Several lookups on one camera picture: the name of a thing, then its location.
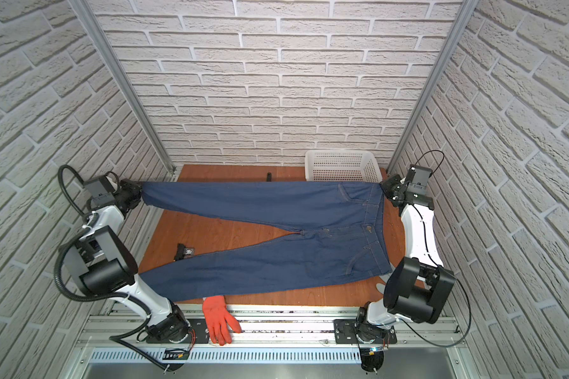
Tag blue denim trousers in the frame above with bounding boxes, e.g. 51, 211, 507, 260
142, 182, 391, 302

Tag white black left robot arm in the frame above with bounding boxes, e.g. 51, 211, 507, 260
55, 171, 191, 344

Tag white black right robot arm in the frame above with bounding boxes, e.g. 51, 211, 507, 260
359, 164, 456, 327

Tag white plastic perforated basket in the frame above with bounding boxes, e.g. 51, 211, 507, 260
304, 149, 382, 183

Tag grey work glove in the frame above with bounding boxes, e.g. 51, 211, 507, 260
376, 274, 390, 294

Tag red work glove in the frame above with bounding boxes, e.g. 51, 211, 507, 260
202, 295, 242, 346

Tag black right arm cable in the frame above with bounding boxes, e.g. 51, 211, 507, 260
397, 150, 473, 348

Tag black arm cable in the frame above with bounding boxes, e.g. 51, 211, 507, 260
397, 150, 473, 348
53, 164, 172, 373

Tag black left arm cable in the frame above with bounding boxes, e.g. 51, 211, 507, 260
53, 164, 172, 373

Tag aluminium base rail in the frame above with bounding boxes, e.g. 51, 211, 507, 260
75, 304, 466, 366

